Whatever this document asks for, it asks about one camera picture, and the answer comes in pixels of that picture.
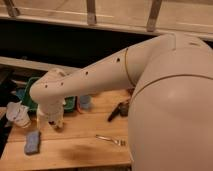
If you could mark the green plastic tray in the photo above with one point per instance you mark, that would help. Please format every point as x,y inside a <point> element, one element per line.
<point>69,105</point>

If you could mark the silver fork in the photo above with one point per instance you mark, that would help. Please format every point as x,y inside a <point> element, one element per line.
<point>115,141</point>

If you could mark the blue grey sponge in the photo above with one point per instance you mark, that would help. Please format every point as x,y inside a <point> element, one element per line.
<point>32,145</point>

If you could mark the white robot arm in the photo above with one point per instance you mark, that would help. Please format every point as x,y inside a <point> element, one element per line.
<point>170,117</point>

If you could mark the white crumpled cloth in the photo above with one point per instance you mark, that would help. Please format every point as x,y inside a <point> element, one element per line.
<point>18,114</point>

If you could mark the black handled brush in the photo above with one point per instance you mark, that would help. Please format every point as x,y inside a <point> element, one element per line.
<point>114,113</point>

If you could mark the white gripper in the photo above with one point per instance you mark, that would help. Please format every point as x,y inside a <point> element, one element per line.
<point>52,113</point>

